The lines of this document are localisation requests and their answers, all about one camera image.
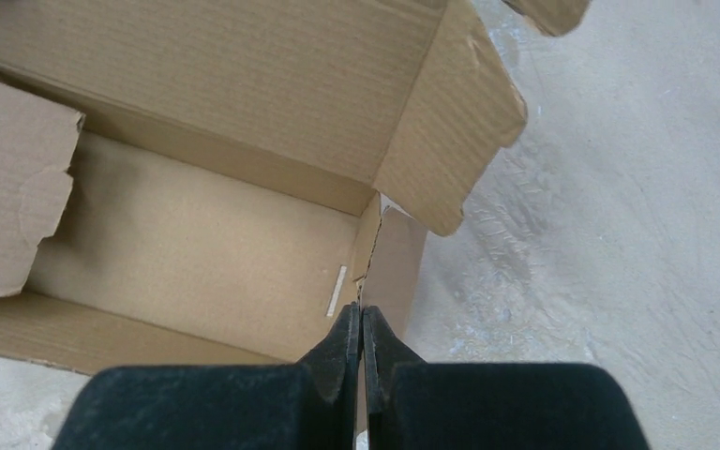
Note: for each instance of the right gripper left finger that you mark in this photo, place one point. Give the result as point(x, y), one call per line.
point(309, 404)

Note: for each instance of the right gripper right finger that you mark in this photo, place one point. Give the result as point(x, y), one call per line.
point(413, 404)

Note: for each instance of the brown cardboard box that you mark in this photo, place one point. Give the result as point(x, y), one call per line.
point(205, 182)

